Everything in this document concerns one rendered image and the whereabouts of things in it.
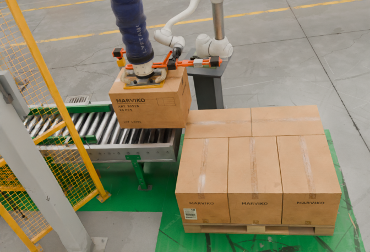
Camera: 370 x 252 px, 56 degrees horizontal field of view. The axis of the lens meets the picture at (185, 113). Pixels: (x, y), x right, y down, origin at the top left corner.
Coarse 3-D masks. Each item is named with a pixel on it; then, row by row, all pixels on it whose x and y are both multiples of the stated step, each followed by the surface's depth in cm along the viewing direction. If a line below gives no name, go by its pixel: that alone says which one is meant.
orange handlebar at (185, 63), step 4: (124, 52) 312; (184, 60) 282; (188, 60) 282; (204, 60) 279; (208, 60) 278; (220, 60) 275; (128, 64) 292; (164, 64) 283; (180, 64) 280; (184, 64) 279; (188, 64) 278; (192, 64) 278; (204, 64) 276; (208, 64) 276; (128, 68) 288; (132, 68) 288
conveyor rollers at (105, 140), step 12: (24, 120) 365; (36, 120) 366; (48, 120) 359; (72, 120) 353; (96, 120) 347; (36, 132) 350; (60, 132) 344; (84, 132) 338; (108, 132) 330; (132, 132) 326; (144, 132) 323; (60, 144) 328; (84, 144) 321; (96, 144) 322
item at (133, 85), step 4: (136, 80) 288; (148, 80) 289; (152, 80) 284; (164, 80) 288; (124, 84) 291; (132, 84) 288; (136, 84) 288; (140, 84) 287; (144, 84) 286; (148, 84) 285; (152, 84) 284; (156, 84) 283; (160, 84) 283; (124, 88) 288; (128, 88) 287; (132, 88) 287; (136, 88) 286; (140, 88) 286; (144, 88) 285
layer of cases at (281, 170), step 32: (192, 128) 317; (224, 128) 311; (256, 128) 304; (288, 128) 299; (320, 128) 293; (192, 160) 286; (224, 160) 281; (256, 160) 276; (288, 160) 271; (320, 160) 266; (192, 192) 261; (224, 192) 257; (256, 192) 252; (288, 192) 248; (320, 192) 244; (320, 224) 268
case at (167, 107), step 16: (176, 80) 287; (112, 96) 290; (128, 96) 287; (144, 96) 284; (160, 96) 281; (176, 96) 279; (128, 112) 298; (144, 112) 295; (160, 112) 293; (176, 112) 290; (128, 128) 311
